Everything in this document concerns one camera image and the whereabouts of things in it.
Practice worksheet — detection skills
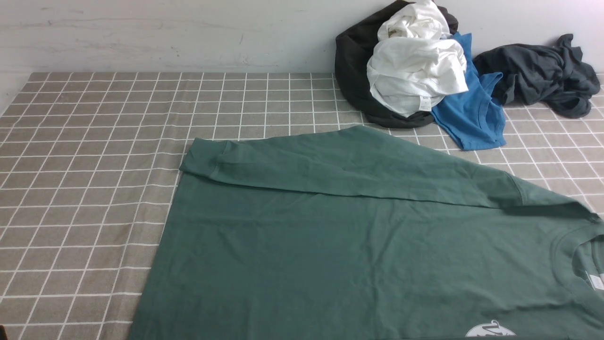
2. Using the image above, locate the white crumpled shirt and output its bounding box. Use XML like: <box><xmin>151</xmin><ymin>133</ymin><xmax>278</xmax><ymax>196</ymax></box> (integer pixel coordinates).
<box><xmin>367</xmin><ymin>0</ymin><xmax>468</xmax><ymax>118</ymax></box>

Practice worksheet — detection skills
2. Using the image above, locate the grey checkered tablecloth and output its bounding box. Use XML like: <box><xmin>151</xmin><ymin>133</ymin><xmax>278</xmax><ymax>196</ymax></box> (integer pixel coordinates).
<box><xmin>0</xmin><ymin>72</ymin><xmax>604</xmax><ymax>340</ymax></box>

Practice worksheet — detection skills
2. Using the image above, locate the black garment in pile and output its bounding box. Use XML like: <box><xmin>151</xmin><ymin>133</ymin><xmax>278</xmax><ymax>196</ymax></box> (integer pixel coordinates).
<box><xmin>335</xmin><ymin>0</ymin><xmax>459</xmax><ymax>129</ymax></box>

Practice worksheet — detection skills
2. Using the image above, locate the dark grey crumpled shirt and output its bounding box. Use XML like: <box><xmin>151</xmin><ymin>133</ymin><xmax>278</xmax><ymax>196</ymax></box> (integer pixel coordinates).
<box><xmin>473</xmin><ymin>33</ymin><xmax>600</xmax><ymax>119</ymax></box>

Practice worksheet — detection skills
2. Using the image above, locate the green long-sleeved shirt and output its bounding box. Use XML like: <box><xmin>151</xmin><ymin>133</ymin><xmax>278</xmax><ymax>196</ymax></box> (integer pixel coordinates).
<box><xmin>129</xmin><ymin>126</ymin><xmax>603</xmax><ymax>340</ymax></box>

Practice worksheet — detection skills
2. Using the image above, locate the blue t-shirt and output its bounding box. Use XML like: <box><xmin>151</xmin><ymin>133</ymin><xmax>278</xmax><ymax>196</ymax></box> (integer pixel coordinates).
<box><xmin>431</xmin><ymin>33</ymin><xmax>506</xmax><ymax>151</ymax></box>

